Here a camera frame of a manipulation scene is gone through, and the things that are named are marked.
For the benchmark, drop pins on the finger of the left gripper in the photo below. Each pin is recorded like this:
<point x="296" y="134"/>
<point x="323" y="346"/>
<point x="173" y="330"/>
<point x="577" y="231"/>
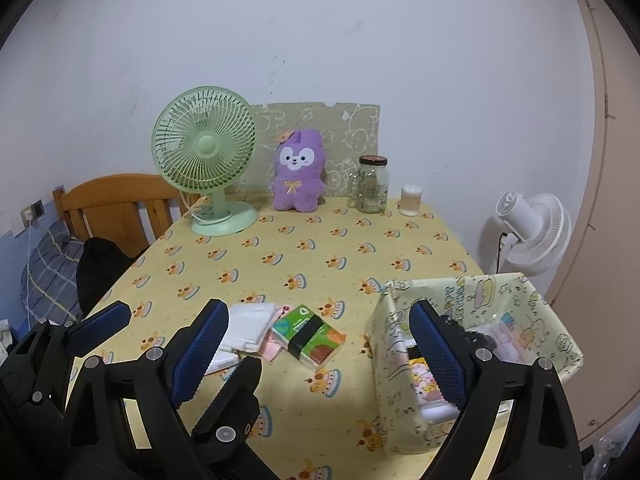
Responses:
<point x="96" y="329"/>

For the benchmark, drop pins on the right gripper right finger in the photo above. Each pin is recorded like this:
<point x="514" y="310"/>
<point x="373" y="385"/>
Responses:
<point x="540" y="441"/>

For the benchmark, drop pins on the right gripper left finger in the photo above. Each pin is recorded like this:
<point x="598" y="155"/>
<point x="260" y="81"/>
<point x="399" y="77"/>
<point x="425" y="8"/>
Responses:
<point x="122" y="419"/>

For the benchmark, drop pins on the white cloths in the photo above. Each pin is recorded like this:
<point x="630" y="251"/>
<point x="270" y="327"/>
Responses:
<point x="249" y="325"/>

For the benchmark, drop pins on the green tissue pack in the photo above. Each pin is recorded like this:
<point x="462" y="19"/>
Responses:
<point x="307" y="337"/>

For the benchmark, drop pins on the clear plastic package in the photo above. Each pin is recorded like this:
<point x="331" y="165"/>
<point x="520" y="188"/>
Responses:
<point x="502" y="343"/>

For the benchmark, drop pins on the black plastic bag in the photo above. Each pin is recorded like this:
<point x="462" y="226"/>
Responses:
<point x="471" y="338"/>

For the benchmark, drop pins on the cartoon animal tissue pack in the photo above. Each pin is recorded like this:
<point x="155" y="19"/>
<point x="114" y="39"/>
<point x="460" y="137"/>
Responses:
<point x="423" y="382"/>

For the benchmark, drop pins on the blue plaid pillow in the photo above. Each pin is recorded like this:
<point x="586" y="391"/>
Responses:
<point x="49" y="289"/>

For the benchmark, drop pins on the black garment on chair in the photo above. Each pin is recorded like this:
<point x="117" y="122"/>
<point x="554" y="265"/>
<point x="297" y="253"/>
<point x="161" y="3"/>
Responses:
<point x="101" y="264"/>

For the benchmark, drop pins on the yellow patterned storage box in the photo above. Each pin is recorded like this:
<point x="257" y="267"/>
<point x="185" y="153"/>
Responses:
<point x="408" y="427"/>

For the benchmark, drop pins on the pink door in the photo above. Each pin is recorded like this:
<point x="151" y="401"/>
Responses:
<point x="596" y="290"/>

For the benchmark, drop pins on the pink tissue pack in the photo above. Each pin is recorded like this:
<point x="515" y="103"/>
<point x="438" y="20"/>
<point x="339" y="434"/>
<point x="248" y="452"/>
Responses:
<point x="270" y="347"/>

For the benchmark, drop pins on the yellow patterned tablecloth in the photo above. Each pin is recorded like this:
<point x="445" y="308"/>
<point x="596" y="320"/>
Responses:
<point x="335" y="261"/>

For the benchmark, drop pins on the white standing fan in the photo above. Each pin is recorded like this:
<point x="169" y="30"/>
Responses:
<point x="538" y="231"/>

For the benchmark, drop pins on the green desk fan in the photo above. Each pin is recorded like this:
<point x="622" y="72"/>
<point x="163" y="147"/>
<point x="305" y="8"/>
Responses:
<point x="201" y="143"/>

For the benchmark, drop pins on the purple plush toy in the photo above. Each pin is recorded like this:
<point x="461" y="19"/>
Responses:
<point x="298" y="171"/>

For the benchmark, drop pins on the cotton swab container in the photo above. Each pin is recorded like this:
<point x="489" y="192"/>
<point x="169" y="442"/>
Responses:
<point x="410" y="200"/>

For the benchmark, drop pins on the glass jar with lid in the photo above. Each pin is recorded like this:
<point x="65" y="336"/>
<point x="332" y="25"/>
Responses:
<point x="368" y="184"/>

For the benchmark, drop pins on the patterned cardboard backboard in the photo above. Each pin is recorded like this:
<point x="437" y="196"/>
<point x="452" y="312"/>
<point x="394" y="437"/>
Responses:
<point x="348" y="130"/>

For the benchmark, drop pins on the wall power socket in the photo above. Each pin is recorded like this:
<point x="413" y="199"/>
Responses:
<point x="32" y="213"/>

